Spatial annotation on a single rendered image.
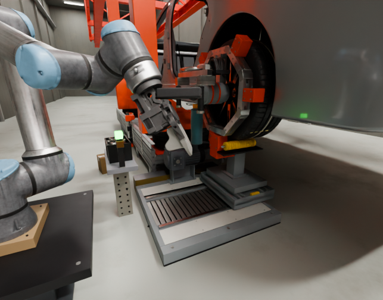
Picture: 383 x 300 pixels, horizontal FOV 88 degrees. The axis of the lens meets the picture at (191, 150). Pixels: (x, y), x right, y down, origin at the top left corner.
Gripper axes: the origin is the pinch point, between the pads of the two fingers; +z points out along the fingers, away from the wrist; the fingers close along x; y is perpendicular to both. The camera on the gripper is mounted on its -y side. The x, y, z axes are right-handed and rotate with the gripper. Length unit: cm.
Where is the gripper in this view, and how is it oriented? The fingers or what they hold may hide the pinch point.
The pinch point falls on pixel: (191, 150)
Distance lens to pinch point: 53.0
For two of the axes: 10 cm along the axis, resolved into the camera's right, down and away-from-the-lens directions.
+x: -0.9, 1.1, -9.9
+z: 4.7, 8.8, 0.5
